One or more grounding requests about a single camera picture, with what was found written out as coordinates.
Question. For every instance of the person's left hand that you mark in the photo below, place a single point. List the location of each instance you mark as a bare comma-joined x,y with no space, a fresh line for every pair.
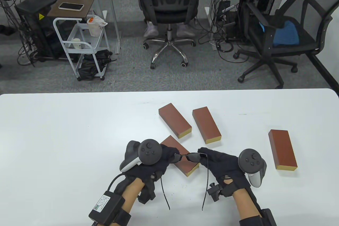
159,169

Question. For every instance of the person's right hand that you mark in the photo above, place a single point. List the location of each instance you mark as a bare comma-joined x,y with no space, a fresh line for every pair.
225,165

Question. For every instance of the brown storage box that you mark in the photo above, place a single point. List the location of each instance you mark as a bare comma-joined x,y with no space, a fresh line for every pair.
185,166
173,118
206,124
282,146

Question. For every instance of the black sunglasses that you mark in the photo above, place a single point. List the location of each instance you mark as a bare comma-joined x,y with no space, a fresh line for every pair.
193,157

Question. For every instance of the person's left forearm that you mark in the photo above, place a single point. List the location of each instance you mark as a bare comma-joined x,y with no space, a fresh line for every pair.
132,194

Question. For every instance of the person's right forearm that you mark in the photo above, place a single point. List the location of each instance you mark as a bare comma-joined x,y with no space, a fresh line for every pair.
246,204

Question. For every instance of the grey white handheld controller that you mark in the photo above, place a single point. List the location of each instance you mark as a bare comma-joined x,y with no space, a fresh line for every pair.
149,151
250,161

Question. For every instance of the black bag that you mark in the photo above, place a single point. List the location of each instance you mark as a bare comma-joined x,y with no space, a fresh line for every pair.
88,67

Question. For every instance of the black computer tower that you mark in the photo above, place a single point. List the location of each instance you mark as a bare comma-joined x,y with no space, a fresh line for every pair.
227,22

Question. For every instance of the blue seat cushion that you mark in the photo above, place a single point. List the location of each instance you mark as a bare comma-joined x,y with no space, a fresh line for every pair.
286,34

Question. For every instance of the white cup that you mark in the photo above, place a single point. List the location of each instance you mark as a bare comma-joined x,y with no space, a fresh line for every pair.
77,43

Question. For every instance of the black mesh armchair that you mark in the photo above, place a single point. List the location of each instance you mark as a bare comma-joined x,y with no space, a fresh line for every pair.
307,38

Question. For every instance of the white plastic bag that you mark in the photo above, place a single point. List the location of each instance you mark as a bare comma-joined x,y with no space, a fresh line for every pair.
94,26

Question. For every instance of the white rolling cart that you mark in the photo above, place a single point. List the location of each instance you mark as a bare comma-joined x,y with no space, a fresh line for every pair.
79,32

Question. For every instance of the black office chair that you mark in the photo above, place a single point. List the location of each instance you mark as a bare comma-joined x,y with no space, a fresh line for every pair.
169,11

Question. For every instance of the white smartphone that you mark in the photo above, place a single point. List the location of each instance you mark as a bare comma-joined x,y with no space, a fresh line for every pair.
71,6

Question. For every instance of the black computer cabinet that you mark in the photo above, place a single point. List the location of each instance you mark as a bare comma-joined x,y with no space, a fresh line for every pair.
34,24

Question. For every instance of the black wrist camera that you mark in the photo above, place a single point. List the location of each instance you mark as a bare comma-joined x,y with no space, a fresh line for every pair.
214,191

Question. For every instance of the aluminium frame post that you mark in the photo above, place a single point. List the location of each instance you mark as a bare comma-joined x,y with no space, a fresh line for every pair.
111,11

